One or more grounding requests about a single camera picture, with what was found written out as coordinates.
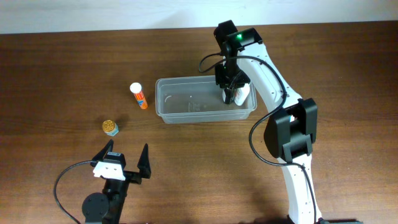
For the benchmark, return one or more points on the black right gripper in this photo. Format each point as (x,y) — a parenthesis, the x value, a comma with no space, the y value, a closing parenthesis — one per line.
(232,82)

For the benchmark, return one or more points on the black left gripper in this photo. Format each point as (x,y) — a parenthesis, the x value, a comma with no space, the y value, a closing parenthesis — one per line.
(132,177)

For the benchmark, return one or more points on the dark brown syrup bottle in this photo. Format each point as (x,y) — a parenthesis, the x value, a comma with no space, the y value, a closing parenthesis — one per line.
(225,97)

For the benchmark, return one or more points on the white calamine lotion bottle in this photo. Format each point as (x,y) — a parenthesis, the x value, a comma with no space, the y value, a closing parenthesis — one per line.
(241,94)

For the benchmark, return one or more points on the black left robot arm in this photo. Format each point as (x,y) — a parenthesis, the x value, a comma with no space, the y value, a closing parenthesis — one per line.
(106,206)

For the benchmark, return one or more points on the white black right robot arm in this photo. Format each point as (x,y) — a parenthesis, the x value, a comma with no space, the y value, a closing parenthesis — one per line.
(291,128)

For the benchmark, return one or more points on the clear plastic container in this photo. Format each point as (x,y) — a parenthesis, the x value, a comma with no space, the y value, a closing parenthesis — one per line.
(198,99)

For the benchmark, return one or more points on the small gold-lid jar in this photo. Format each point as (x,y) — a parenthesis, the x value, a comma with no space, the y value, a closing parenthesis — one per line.
(110,128)

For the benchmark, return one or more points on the orange effervescent tablet tube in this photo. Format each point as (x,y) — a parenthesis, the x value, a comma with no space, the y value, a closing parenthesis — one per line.
(136,89)

